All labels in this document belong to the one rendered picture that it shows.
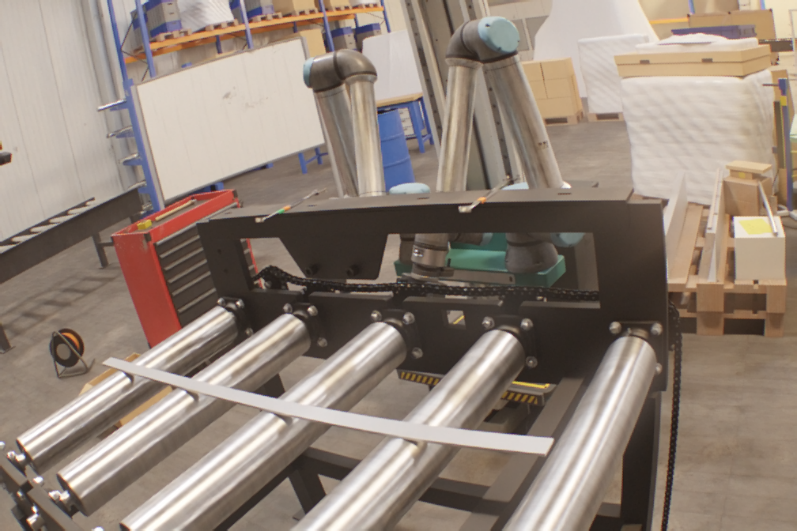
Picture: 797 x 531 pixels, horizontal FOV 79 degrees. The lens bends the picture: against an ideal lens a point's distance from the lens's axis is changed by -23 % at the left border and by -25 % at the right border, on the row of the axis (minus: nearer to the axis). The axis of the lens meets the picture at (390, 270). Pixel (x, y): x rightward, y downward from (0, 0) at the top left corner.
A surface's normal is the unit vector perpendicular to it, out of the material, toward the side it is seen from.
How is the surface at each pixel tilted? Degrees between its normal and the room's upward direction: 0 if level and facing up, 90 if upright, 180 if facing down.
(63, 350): 90
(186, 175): 90
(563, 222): 90
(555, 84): 90
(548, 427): 0
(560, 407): 0
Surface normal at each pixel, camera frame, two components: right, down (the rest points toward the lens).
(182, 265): 0.81, 0.01
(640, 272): -0.54, 0.40
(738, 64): -0.79, 0.37
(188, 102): 0.52, 0.18
